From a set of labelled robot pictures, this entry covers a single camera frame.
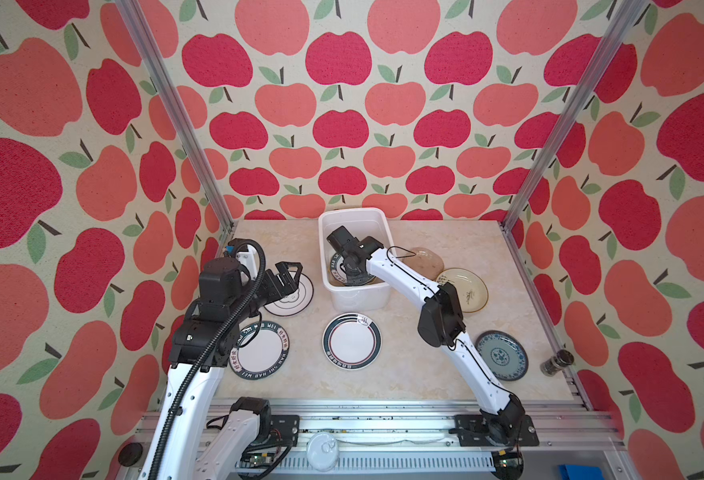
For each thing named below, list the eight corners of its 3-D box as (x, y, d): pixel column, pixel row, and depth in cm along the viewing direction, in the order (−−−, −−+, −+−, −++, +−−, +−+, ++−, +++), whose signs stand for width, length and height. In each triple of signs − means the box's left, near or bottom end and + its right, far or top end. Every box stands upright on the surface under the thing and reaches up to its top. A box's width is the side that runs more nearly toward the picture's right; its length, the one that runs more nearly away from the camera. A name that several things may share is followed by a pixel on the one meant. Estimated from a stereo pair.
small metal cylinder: (538, 372, 86) (559, 359, 77) (542, 361, 88) (562, 347, 79) (550, 379, 84) (572, 366, 76) (553, 367, 87) (575, 354, 78)
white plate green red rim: (321, 370, 86) (320, 368, 85) (325, 315, 98) (324, 312, 96) (383, 370, 86) (384, 368, 85) (379, 315, 98) (380, 312, 96)
